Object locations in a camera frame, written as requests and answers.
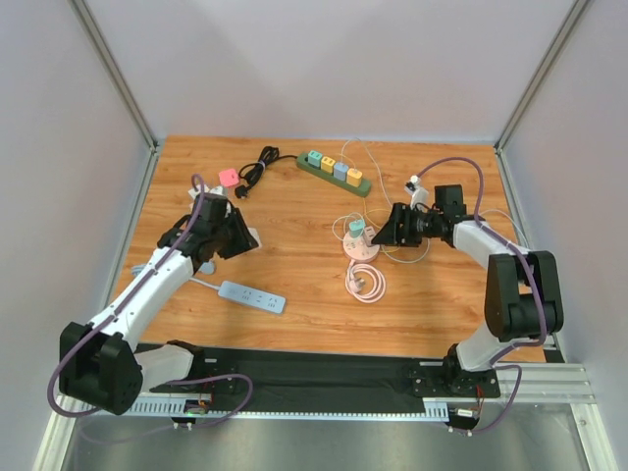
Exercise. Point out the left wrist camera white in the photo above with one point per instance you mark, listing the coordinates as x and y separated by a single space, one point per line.
216 189

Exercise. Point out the orange charger plug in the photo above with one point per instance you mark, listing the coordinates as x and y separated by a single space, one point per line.
354 177

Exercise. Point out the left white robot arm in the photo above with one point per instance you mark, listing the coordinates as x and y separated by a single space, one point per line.
99 363

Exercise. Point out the grey slotted cable duct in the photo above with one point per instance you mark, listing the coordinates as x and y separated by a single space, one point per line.
186 408

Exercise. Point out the light blue small charger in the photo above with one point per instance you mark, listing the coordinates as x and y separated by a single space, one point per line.
356 228

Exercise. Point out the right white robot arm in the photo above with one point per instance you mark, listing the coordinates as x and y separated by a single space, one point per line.
523 304

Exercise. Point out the pink round power strip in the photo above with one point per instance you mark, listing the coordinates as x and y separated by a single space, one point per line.
362 280

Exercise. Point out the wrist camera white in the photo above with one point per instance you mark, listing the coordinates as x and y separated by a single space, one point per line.
216 189
418 193

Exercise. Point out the teal charger plug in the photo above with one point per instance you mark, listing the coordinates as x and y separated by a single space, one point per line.
314 158

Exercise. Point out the light blue power strip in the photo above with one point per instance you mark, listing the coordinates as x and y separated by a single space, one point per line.
252 296

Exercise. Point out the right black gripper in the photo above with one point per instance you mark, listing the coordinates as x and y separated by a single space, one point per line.
402 226

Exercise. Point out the brown pink charger plug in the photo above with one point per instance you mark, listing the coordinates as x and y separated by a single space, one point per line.
369 232

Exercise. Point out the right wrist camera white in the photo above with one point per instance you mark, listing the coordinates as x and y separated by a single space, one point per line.
418 193

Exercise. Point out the blue charger plug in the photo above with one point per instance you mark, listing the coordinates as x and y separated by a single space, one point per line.
340 171

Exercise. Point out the green power strip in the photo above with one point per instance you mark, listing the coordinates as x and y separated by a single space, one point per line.
362 191

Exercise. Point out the white charger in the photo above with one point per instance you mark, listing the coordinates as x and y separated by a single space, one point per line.
255 234

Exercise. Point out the black base mat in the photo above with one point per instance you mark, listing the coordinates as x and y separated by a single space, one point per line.
336 382

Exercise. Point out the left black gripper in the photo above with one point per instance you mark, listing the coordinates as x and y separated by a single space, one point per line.
232 234

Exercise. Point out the yellow charger plug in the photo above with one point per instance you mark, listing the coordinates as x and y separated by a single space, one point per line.
327 164

